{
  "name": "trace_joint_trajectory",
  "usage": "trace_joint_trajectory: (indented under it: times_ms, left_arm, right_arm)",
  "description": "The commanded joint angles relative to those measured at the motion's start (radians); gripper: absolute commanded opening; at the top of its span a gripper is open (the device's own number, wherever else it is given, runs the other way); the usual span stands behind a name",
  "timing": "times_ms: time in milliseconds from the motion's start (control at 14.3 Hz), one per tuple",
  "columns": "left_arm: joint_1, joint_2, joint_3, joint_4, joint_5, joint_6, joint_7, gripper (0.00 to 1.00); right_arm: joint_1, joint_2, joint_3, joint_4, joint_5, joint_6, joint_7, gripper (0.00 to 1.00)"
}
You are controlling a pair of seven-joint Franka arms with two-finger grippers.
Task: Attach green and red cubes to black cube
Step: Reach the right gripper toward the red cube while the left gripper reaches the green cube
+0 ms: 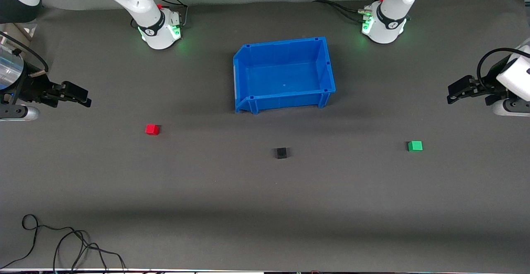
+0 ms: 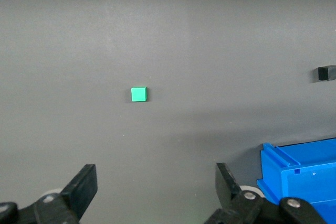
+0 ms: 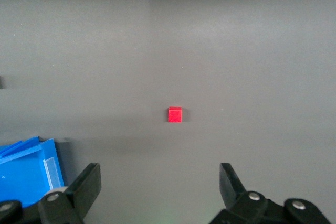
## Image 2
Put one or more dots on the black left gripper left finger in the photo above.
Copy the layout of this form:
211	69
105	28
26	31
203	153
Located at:
78	190

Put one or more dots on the blue plastic storage bin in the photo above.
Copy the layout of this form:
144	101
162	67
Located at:
309	182

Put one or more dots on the small black cube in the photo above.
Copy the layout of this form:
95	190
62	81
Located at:
325	73

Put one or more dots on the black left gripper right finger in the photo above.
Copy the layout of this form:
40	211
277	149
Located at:
228	190

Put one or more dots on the small green cube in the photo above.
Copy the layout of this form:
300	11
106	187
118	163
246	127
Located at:
138	94

